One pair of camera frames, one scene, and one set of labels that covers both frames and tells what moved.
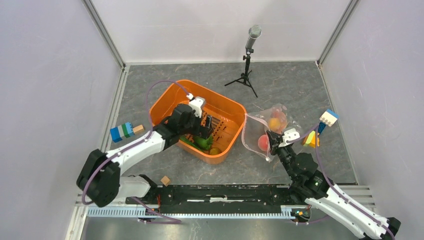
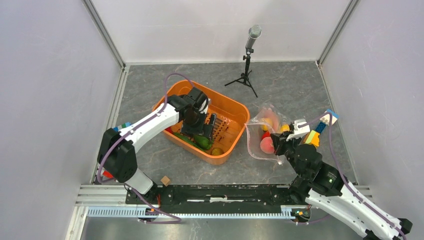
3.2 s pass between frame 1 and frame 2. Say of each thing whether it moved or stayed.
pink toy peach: stayed
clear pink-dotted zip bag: moved
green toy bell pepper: stayed
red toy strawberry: moved
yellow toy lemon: moved
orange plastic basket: stayed
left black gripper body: stayed
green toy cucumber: stayed
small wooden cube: stayed
